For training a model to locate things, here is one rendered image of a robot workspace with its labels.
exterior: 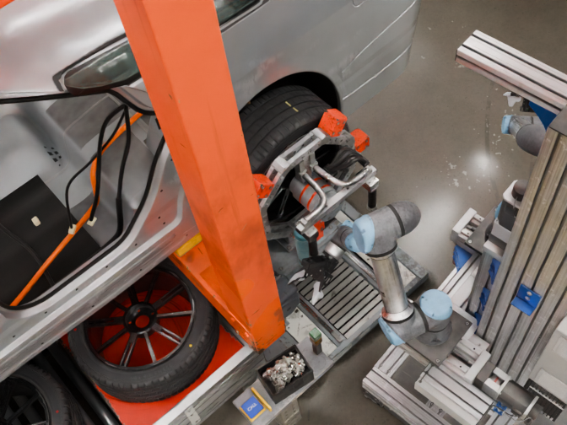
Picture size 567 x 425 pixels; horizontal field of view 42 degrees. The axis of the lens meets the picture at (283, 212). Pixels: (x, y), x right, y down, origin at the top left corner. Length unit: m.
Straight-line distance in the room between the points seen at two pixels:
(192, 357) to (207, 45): 1.82
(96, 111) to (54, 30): 1.01
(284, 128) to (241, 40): 0.45
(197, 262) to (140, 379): 0.55
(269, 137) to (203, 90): 1.16
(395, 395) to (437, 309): 0.83
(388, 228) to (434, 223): 1.66
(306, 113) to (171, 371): 1.23
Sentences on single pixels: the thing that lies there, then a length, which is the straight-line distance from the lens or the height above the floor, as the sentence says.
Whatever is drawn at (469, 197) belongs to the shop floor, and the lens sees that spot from 4.17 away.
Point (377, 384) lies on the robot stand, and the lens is 3.43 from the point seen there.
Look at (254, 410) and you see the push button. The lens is 3.16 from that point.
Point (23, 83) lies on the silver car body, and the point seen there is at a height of 1.88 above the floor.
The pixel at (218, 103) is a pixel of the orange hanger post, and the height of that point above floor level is 2.08.
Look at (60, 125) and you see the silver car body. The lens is 3.43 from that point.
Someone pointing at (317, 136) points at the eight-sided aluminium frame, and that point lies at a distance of 2.98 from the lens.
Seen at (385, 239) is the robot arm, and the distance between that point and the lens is 2.43.
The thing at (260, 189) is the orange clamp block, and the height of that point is 1.11.
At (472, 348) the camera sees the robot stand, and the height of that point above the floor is 0.77.
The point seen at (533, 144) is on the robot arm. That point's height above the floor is 1.42.
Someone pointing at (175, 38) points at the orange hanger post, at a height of 2.35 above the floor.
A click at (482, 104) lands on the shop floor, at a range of 4.57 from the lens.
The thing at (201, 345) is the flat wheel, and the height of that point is 0.50.
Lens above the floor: 3.48
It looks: 58 degrees down
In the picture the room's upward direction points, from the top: 10 degrees counter-clockwise
